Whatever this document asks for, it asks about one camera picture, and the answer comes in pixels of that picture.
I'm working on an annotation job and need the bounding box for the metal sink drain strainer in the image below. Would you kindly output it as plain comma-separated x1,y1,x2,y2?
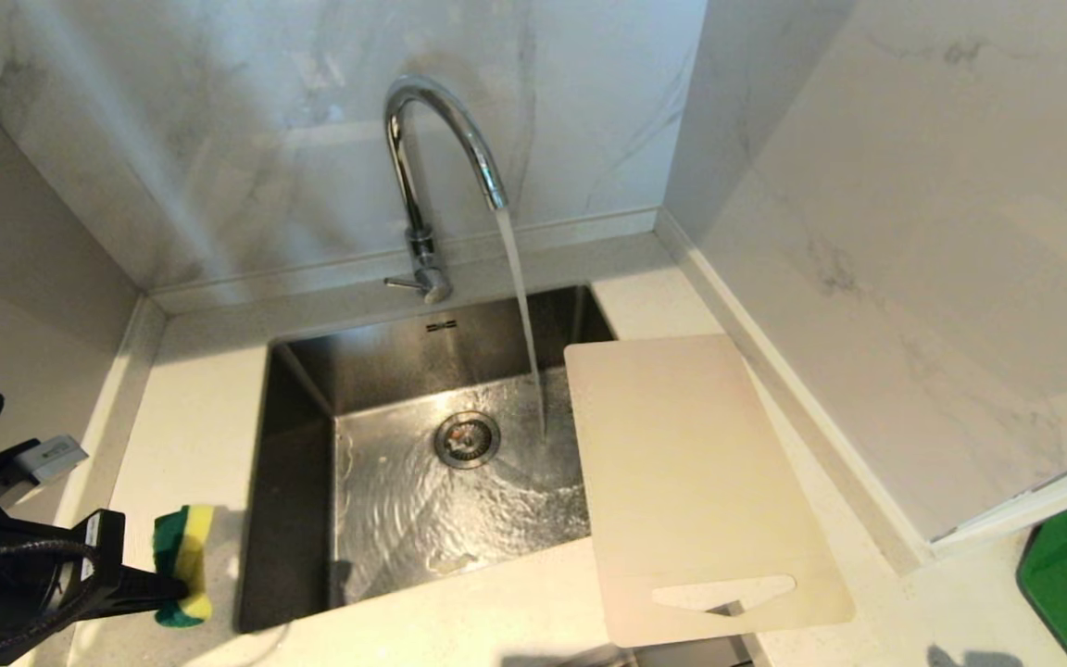
433,410,502,471

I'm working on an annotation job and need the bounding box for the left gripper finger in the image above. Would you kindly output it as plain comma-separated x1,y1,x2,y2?
119,566,191,610

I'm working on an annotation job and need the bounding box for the beige plastic cutting board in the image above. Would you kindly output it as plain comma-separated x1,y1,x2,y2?
562,334,858,648

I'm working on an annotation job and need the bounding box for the stainless steel sink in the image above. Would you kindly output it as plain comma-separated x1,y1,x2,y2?
236,284,619,636

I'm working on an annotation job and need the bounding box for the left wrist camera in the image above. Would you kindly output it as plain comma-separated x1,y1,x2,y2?
0,434,90,520

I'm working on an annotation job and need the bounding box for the chrome gooseneck faucet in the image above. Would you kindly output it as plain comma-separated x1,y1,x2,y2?
383,75,509,306

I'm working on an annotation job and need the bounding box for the black cable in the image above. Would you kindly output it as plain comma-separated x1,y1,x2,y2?
0,540,101,664

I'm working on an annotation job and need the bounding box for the yellow and green sponge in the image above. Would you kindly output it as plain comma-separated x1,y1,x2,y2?
152,504,217,630

